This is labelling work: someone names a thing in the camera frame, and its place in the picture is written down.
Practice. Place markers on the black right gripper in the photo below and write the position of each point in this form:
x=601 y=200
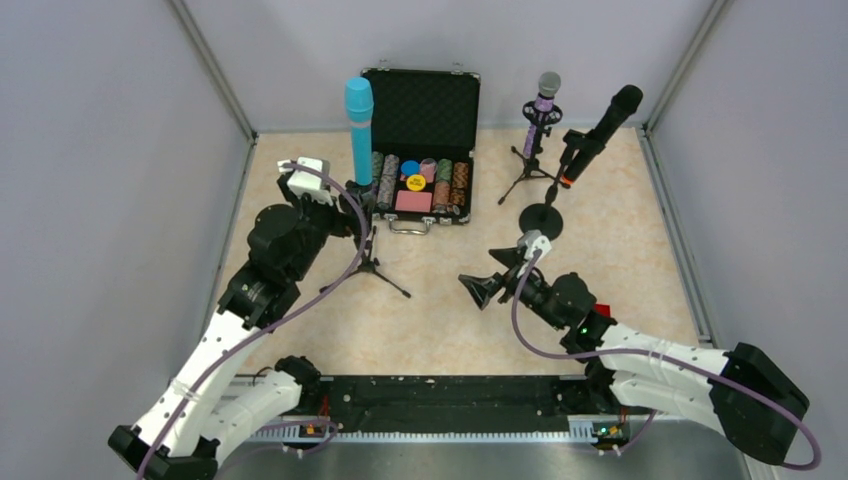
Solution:
x=510 y=276

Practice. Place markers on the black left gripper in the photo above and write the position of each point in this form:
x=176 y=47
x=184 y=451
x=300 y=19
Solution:
x=353 y=211

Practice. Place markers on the small black tripod stand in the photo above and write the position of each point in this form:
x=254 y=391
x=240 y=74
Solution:
x=368 y=263

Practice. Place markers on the round base clamp stand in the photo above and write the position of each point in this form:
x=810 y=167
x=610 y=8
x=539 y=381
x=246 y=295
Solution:
x=544 y=216

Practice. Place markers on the shock mount tripod stand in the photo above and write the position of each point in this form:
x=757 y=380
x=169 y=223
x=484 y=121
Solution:
x=531 y=166

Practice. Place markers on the teal microphone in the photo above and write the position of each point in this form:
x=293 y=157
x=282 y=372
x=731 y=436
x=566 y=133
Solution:
x=359 y=107

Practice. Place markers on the purple glitter microphone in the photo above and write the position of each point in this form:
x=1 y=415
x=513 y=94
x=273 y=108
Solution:
x=548 y=85

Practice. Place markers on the black microphone orange end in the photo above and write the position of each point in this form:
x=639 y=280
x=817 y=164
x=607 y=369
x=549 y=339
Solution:
x=582 y=148

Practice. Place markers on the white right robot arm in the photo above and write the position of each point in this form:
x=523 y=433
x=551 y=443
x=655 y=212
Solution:
x=740 y=393

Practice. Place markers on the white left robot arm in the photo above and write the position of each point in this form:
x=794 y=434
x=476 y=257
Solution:
x=187 y=433

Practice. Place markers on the pink playing card deck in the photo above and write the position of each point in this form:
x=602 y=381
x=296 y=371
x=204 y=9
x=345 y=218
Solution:
x=411 y=201

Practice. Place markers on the yellow big blind button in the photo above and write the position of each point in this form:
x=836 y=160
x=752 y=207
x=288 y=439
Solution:
x=416 y=183

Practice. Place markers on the blue dealer button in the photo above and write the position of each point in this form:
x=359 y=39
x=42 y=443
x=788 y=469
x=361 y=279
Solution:
x=410 y=167

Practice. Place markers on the pink poker chip stack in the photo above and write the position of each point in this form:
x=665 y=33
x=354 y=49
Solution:
x=441 y=196

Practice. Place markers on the orange black chip stack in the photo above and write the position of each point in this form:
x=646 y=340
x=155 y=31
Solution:
x=460 y=178

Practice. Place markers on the red lego brick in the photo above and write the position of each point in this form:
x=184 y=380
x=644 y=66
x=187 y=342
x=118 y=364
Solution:
x=603 y=310

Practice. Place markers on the green poker chip stack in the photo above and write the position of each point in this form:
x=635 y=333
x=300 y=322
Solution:
x=444 y=171

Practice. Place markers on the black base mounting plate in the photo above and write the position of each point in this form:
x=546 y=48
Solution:
x=474 y=404

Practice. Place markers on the black poker chip case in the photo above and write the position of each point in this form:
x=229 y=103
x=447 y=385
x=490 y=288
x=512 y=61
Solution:
x=420 y=114

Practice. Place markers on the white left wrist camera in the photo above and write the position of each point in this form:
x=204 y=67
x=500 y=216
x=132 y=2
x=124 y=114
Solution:
x=297 y=181

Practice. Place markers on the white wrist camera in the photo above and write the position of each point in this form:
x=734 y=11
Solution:
x=534 y=244
x=297 y=181

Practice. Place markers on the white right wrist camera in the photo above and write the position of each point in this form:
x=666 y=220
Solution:
x=534 y=244

